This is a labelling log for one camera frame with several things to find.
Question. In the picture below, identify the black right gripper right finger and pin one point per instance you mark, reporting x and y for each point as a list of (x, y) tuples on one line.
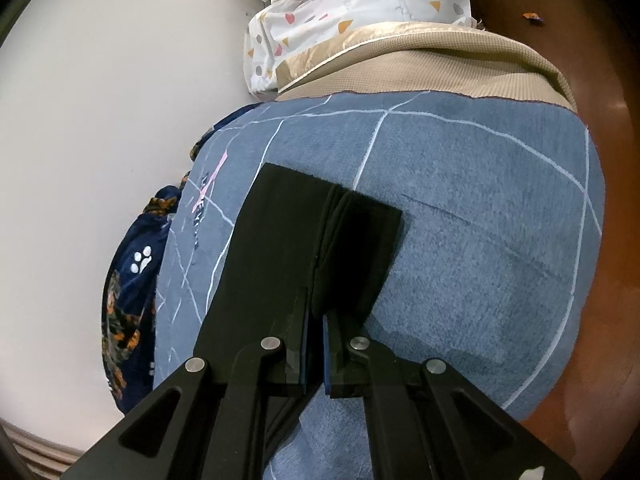
[(348, 363)]

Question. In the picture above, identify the blue checked bed sheet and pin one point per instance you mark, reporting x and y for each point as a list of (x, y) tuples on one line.
[(505, 204)]

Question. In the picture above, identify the beige mattress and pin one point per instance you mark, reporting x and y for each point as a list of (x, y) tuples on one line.
[(421, 56)]

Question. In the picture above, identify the beige striped curtain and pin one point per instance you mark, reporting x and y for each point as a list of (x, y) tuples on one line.
[(26, 456)]

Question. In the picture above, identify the white patterned cloth pile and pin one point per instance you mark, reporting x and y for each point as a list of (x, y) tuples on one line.
[(285, 28)]

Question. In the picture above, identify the navy dog print blanket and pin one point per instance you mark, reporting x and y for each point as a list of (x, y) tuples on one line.
[(128, 301)]

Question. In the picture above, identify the black pants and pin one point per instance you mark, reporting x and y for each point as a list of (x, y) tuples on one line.
[(293, 231)]

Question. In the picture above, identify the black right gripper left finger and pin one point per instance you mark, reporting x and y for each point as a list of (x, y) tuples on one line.
[(288, 336)]

